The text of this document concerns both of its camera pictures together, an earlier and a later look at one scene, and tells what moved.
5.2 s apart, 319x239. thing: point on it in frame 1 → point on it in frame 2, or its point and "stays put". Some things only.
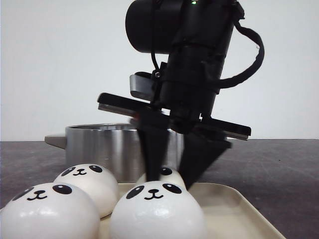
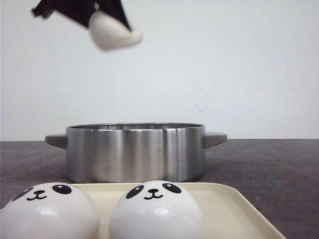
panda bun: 157,209 stays put
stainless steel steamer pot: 115,146 stays put
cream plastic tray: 230,213 stays put
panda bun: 49,211 stays put
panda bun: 96,182 → 107,34
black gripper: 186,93 → 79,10
